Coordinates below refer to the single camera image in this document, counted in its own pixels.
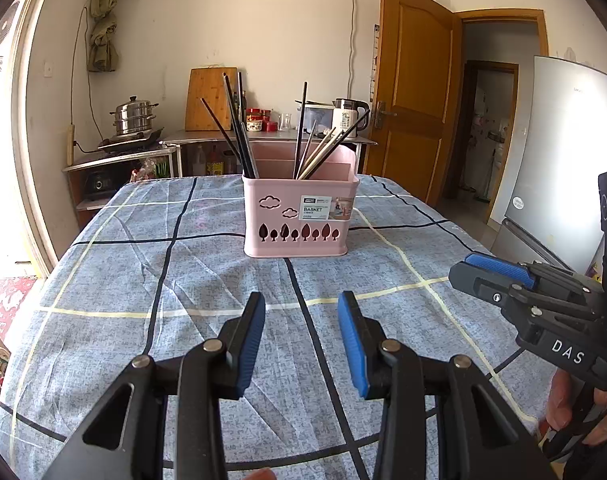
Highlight white electric kettle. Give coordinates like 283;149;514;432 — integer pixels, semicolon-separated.
332;98;371;140

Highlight steel side table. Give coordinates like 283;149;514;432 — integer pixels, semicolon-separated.
161;129;379;178

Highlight narrow wall calendar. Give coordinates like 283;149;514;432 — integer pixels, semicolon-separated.
371;24;381;96

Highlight black kitchen appliance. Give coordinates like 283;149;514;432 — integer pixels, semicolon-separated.
81;170;115;201

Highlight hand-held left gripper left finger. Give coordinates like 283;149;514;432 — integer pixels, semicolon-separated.
41;291;267;480

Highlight low steel counter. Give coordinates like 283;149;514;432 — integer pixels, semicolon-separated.
61;142;179;211

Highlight outdoor fan unit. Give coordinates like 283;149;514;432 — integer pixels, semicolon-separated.
0;0;22;61

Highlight tied beige curtain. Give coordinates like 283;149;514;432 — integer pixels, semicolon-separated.
86;0;127;73

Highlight grey refrigerator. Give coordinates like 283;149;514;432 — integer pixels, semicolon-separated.
488;55;607;281

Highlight black gas stove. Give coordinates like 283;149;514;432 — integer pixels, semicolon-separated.
98;127;165;153

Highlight wooden door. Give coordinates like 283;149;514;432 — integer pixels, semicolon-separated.
364;0;461;206

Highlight pink plastic chopstick basket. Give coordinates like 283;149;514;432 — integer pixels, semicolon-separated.
242;141;360;259

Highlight red patterned floor mat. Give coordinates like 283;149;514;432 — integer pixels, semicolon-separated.
0;274;37;346

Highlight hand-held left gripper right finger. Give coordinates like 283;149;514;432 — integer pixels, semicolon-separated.
337;291;559;480

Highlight water filter pitcher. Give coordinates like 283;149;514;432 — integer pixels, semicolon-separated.
296;101;334;133

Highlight person's right hand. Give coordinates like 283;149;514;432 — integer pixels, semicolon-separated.
544;373;607;450

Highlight metal door handle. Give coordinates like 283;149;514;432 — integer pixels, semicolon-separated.
372;101;398;128

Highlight wooden door frame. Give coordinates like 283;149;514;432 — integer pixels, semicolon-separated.
436;8;549;206

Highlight white wall cable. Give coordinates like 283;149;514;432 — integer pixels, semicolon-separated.
351;0;358;108

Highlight white window frame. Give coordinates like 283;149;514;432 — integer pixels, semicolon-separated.
11;0;72;278

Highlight steel steamer pot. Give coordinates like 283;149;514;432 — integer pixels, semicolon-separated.
108;96;160;137

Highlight blue checked tablecloth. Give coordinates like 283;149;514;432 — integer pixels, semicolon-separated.
0;175;559;480

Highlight bamboo cutting board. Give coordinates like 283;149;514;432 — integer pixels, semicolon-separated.
185;66;239;132

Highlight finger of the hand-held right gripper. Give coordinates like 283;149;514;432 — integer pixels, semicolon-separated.
463;252;605;307
447;263;604;335

